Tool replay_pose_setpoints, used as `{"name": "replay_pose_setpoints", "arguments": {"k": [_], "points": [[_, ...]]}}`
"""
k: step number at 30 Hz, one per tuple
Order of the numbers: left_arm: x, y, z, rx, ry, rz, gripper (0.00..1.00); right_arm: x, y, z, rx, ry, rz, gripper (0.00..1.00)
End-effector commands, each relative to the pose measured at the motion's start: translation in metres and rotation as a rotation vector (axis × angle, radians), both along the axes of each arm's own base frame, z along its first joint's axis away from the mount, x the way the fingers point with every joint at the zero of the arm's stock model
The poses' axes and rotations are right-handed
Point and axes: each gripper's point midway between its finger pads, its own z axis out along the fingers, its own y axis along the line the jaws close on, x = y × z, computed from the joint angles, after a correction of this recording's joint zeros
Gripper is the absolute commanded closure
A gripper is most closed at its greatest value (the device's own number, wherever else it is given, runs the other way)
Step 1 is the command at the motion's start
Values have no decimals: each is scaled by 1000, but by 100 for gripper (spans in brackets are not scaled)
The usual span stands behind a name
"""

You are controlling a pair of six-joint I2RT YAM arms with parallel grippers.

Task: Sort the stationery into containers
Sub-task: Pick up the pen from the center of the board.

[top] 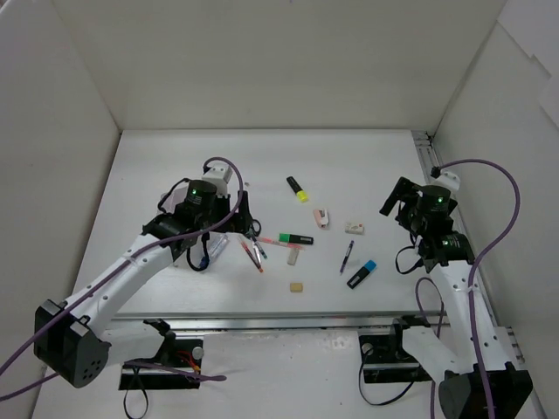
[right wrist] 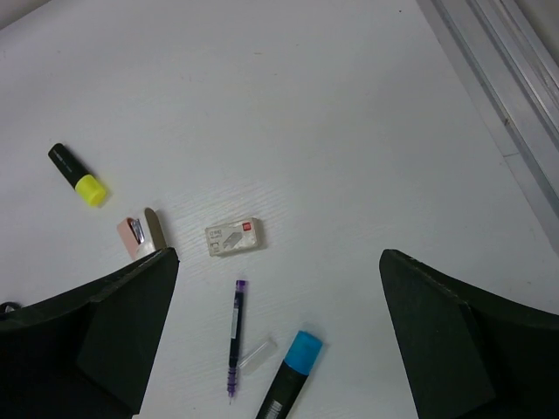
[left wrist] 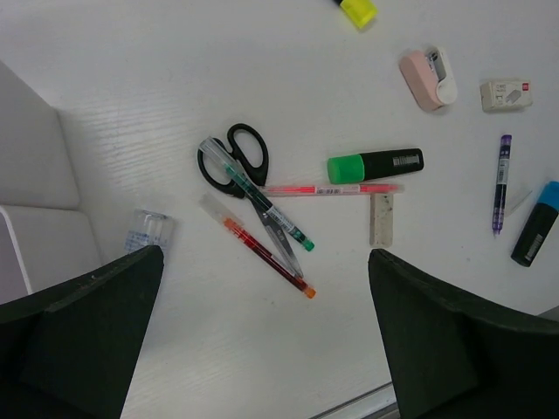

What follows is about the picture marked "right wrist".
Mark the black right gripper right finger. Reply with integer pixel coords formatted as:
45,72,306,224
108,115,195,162
379,250,558,418

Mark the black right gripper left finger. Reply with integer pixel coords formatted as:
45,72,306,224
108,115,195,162
1,248,179,418

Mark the purple pen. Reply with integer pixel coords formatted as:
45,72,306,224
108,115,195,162
226,279,247,402

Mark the blue black highlighter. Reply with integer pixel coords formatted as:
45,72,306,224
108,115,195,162
256,331,323,419

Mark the white staple box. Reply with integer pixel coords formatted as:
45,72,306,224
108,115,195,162
204,217,264,257

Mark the pink mini stapler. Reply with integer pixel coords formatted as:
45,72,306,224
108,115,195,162
117,208,167,261

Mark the yellow black highlighter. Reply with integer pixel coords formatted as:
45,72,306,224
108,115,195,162
48,143,107,207

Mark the clear pen cap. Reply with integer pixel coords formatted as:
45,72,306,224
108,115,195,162
238,336,278,375

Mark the aluminium rail right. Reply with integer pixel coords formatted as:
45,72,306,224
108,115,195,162
417,0,559,219

